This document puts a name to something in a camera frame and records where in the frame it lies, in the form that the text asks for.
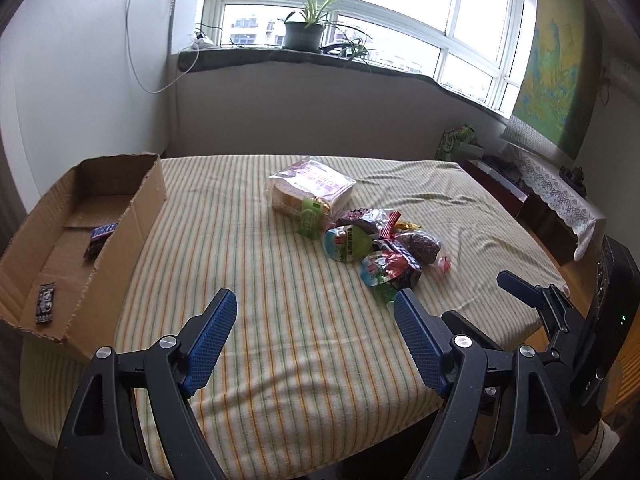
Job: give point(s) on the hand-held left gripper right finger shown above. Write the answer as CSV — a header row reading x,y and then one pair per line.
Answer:
x,y
417,340

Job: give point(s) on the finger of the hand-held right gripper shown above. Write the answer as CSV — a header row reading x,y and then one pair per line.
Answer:
x,y
467,327
517,287

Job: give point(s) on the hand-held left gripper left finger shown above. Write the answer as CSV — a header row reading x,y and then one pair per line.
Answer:
x,y
212,330

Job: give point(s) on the red jelly cup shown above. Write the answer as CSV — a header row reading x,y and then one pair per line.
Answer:
x,y
382,267

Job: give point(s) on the clear red date packet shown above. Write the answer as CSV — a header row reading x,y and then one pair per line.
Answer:
x,y
422,245

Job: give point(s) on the green jelly cup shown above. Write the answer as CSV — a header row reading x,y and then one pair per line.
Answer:
x,y
345,245

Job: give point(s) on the red striped candy packet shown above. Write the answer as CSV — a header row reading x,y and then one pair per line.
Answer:
x,y
392,221

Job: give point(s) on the cardboard box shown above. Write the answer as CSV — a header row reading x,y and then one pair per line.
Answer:
x,y
125,240

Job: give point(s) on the dark purple snack packet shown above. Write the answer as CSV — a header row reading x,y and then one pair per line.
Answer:
x,y
357,219

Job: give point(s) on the brown chocolate bar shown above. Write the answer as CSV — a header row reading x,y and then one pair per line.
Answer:
x,y
102,234

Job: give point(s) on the light green snack packet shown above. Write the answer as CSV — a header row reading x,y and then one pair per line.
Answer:
x,y
309,217

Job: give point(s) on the black white snack packet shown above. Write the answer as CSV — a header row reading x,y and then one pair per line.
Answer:
x,y
46,302

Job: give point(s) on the dark wooden cabinet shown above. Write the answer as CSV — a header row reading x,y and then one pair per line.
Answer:
x,y
540,215

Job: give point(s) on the lace-covered side cabinet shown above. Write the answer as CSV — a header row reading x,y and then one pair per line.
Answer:
x,y
550,180

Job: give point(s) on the green gift bag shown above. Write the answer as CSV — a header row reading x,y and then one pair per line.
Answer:
x,y
452,142

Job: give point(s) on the sliced bread package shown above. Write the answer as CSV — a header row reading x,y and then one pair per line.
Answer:
x,y
310,185

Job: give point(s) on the grey stone windowsill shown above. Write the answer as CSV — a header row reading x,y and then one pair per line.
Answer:
x,y
280,57

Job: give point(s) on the white power adapter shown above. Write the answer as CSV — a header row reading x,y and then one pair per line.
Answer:
x,y
201,41

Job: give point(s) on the small trailing plant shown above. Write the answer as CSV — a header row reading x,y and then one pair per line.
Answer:
x,y
350,49

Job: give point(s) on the white wardrobe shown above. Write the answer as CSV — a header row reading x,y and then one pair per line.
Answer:
x,y
75,60

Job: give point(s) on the potted spider plant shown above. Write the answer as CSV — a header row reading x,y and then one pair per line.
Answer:
x,y
305,30

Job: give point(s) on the small black camera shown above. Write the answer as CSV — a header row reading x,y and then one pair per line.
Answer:
x,y
575,176

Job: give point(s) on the yellow green wall painting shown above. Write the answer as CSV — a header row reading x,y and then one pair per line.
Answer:
x,y
550,70

